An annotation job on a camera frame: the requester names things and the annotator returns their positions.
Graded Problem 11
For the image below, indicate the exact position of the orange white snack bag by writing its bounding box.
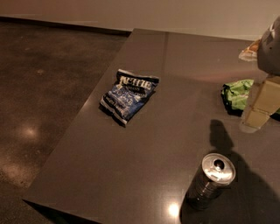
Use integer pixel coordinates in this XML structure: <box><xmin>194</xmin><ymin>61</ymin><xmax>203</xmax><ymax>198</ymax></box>
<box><xmin>239</xmin><ymin>39</ymin><xmax>261</xmax><ymax>61</ymax></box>

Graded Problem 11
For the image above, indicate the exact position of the silver Red Bull can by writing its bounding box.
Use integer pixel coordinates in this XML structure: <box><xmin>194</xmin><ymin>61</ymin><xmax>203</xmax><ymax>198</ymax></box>
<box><xmin>186</xmin><ymin>153</ymin><xmax>236</xmax><ymax>210</ymax></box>

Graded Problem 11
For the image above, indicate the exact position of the green chip bag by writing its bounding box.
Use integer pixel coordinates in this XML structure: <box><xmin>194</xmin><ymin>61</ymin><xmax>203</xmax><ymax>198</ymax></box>
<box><xmin>220</xmin><ymin>79</ymin><xmax>280</xmax><ymax>116</ymax></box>

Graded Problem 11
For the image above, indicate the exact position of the blue Kettle chip bag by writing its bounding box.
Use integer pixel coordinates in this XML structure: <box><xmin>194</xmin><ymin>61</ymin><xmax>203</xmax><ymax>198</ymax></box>
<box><xmin>100</xmin><ymin>69</ymin><xmax>159</xmax><ymax>125</ymax></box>

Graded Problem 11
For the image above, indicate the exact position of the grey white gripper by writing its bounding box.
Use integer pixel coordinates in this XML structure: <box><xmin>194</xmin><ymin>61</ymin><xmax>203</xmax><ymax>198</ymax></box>
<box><xmin>241</xmin><ymin>17</ymin><xmax>280</xmax><ymax>130</ymax></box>

